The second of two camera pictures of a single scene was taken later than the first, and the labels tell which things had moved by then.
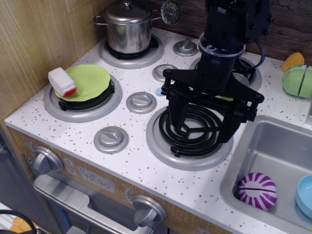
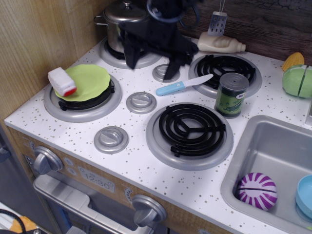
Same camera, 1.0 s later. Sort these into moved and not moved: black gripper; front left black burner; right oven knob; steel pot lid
Moved: black gripper
Not moved: steel pot lid; right oven knob; front left black burner
